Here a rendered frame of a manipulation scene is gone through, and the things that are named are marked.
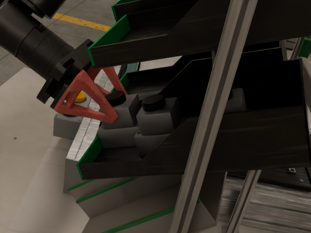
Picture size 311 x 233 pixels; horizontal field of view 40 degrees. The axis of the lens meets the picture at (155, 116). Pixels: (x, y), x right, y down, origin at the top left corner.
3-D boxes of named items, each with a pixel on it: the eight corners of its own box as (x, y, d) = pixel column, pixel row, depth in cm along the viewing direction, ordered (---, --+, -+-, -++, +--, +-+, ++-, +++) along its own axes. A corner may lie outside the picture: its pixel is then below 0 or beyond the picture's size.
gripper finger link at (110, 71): (145, 80, 61) (92, 39, 60) (129, 103, 55) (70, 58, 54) (121, 111, 65) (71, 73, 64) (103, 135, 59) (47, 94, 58)
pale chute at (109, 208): (59, 276, 66) (40, 256, 65) (91, 218, 77) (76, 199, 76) (217, 226, 53) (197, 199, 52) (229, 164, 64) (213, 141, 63)
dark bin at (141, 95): (103, 119, 68) (89, 76, 65) (128, 84, 79) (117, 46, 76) (288, 98, 59) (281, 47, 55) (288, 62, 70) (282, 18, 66)
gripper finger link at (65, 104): (140, 87, 59) (85, 45, 59) (123, 111, 53) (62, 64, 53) (115, 119, 63) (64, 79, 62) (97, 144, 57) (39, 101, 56)
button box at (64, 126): (52, 136, 109) (53, 116, 106) (72, 96, 127) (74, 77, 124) (79, 141, 109) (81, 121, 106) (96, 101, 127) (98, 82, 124)
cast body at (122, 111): (102, 149, 61) (86, 105, 58) (113, 133, 64) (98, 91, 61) (158, 144, 58) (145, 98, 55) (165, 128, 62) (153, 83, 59)
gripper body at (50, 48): (100, 45, 61) (57, 12, 60) (68, 73, 52) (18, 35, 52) (79, 76, 64) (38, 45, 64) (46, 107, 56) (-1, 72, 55)
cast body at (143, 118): (139, 156, 56) (123, 109, 53) (147, 139, 60) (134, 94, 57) (201, 152, 53) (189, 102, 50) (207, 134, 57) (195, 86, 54)
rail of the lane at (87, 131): (63, 193, 99) (65, 155, 93) (121, 45, 174) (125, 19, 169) (86, 197, 99) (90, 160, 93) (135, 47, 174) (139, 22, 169)
